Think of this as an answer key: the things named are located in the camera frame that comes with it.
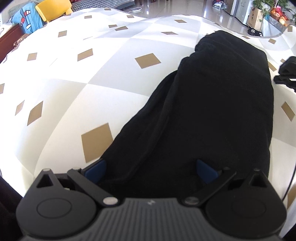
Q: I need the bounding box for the houndstooth sofa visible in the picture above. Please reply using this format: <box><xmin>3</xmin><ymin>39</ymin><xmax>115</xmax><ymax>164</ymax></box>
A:
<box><xmin>70</xmin><ymin>0</ymin><xmax>136</xmax><ymax>11</ymax></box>

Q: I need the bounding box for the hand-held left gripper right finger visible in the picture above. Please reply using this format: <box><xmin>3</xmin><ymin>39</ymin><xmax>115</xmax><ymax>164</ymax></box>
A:
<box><xmin>183</xmin><ymin>159</ymin><xmax>269</xmax><ymax>207</ymax></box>

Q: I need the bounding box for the person's dark clothing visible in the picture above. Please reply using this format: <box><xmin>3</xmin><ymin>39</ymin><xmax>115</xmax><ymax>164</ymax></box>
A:
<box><xmin>0</xmin><ymin>177</ymin><xmax>23</xmax><ymax>241</ymax></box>

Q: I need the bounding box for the white freezer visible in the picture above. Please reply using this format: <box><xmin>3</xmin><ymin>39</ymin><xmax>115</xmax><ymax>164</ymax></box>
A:
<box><xmin>228</xmin><ymin>0</ymin><xmax>253</xmax><ymax>25</ymax></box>

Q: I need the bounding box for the yellow plastic chair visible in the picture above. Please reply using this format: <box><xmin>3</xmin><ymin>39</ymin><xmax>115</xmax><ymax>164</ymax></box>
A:
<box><xmin>35</xmin><ymin>0</ymin><xmax>74</xmax><ymax>23</ymax></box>

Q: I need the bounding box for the brown wrapped packet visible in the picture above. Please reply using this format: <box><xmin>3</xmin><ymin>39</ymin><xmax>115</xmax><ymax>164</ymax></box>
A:
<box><xmin>13</xmin><ymin>35</ymin><xmax>29</xmax><ymax>45</ymax></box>

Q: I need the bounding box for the cardboard box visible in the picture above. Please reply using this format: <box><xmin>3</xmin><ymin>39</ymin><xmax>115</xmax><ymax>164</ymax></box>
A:
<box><xmin>246</xmin><ymin>8</ymin><xmax>264</xmax><ymax>30</ymax></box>

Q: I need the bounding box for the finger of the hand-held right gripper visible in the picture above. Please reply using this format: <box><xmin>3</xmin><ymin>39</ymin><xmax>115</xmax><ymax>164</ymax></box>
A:
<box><xmin>273</xmin><ymin>75</ymin><xmax>296</xmax><ymax>93</ymax></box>
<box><xmin>279</xmin><ymin>56</ymin><xmax>296</xmax><ymax>76</ymax></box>

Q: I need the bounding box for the black t-shirt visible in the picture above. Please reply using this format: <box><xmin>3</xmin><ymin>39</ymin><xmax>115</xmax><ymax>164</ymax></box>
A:
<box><xmin>98</xmin><ymin>30</ymin><xmax>274</xmax><ymax>200</ymax></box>

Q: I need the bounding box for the fruit basket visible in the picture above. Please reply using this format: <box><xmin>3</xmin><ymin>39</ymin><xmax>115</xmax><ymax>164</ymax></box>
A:
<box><xmin>269</xmin><ymin>7</ymin><xmax>290</xmax><ymax>27</ymax></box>

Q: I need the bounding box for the black cable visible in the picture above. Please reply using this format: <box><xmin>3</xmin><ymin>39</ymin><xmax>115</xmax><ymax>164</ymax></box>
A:
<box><xmin>282</xmin><ymin>159</ymin><xmax>296</xmax><ymax>202</ymax></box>

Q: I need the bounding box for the white plastic bag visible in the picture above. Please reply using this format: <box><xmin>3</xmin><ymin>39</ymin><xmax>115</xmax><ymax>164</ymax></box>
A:
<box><xmin>213</xmin><ymin>0</ymin><xmax>228</xmax><ymax>10</ymax></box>

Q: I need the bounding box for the checkered tablecloth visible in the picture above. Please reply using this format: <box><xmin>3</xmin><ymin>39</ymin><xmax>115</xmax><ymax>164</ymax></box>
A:
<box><xmin>0</xmin><ymin>8</ymin><xmax>296</xmax><ymax>210</ymax></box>

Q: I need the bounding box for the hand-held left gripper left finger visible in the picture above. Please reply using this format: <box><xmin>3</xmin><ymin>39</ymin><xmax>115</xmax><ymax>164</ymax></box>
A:
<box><xmin>36</xmin><ymin>159</ymin><xmax>121</xmax><ymax>207</ymax></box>

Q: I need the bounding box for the potted green plant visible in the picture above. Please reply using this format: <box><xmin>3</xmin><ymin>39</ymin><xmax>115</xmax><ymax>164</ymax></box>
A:
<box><xmin>252</xmin><ymin>0</ymin><xmax>287</xmax><ymax>16</ymax></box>

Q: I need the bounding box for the blue cartoon blanket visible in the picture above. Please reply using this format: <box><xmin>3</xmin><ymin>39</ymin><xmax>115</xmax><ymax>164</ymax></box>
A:
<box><xmin>8</xmin><ymin>2</ymin><xmax>44</xmax><ymax>34</ymax></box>

